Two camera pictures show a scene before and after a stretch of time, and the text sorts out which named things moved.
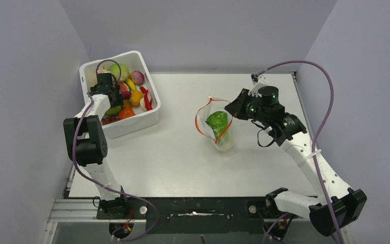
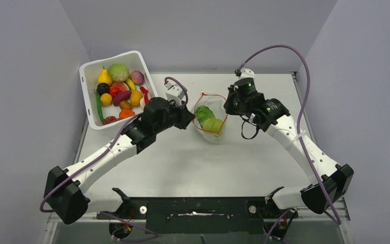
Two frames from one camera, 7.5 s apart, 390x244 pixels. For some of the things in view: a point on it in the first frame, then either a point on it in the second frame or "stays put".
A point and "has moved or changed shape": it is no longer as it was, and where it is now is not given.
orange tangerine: (125, 112) stays put
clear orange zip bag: (214, 121) has moved or changed shape
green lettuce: (218, 121) -> (203, 113)
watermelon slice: (124, 87) stays put
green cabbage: (115, 70) stays put
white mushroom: (142, 103) stays put
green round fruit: (114, 111) -> (213, 124)
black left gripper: (115, 89) -> (185, 116)
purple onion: (137, 78) stays put
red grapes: (106, 120) stays put
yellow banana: (131, 84) stays put
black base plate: (193, 215) stays put
